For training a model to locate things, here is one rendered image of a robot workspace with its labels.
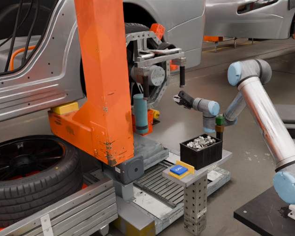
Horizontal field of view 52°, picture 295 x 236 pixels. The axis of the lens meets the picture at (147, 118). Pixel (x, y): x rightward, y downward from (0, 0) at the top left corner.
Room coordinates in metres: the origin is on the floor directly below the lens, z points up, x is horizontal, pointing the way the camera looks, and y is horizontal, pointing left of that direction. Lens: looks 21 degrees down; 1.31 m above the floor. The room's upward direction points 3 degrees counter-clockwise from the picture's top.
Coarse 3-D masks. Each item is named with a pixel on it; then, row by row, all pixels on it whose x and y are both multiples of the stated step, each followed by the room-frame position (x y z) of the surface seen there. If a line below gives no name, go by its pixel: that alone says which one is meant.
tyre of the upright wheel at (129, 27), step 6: (126, 24) 2.08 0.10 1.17; (132, 24) 2.10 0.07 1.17; (138, 24) 2.14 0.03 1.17; (126, 30) 2.06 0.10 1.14; (132, 30) 2.09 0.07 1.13; (138, 30) 2.13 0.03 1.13; (144, 30) 2.16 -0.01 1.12; (84, 84) 1.99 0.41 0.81; (84, 90) 2.02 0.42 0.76; (150, 96) 2.19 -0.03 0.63
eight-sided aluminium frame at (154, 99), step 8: (136, 32) 2.07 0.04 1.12; (144, 32) 2.05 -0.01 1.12; (152, 32) 2.10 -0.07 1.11; (128, 40) 1.95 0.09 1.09; (152, 40) 2.16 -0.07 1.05; (160, 40) 2.15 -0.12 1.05; (168, 64) 2.20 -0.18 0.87; (168, 72) 2.20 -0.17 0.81; (168, 80) 2.19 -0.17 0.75; (160, 88) 2.16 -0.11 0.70; (152, 96) 2.15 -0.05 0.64; (160, 96) 2.14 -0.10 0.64; (152, 104) 2.08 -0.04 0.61
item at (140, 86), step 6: (132, 42) 2.35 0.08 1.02; (132, 48) 2.13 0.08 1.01; (150, 48) 2.25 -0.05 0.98; (132, 54) 2.12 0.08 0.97; (132, 60) 2.11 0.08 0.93; (132, 66) 2.16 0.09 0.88; (132, 78) 2.16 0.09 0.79; (132, 84) 2.10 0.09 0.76; (138, 84) 2.13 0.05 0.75; (132, 90) 2.09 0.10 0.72; (138, 90) 2.15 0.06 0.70; (150, 90) 2.21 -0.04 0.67; (132, 96) 2.24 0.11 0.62; (132, 102) 2.13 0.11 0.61
